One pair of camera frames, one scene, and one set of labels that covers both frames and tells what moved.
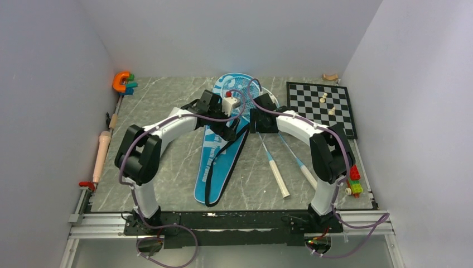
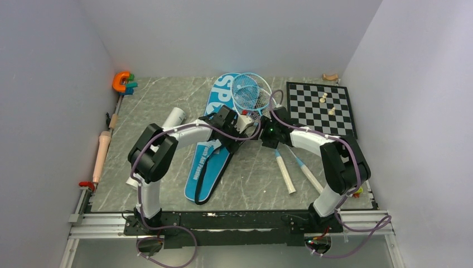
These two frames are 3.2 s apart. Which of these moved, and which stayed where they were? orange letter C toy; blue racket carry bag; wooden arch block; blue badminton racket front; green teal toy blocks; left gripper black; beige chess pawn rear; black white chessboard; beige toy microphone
Moved: blue racket carry bag; left gripper black; blue badminton racket front
Stayed: beige toy microphone; beige chess pawn rear; orange letter C toy; wooden arch block; black white chessboard; green teal toy blocks
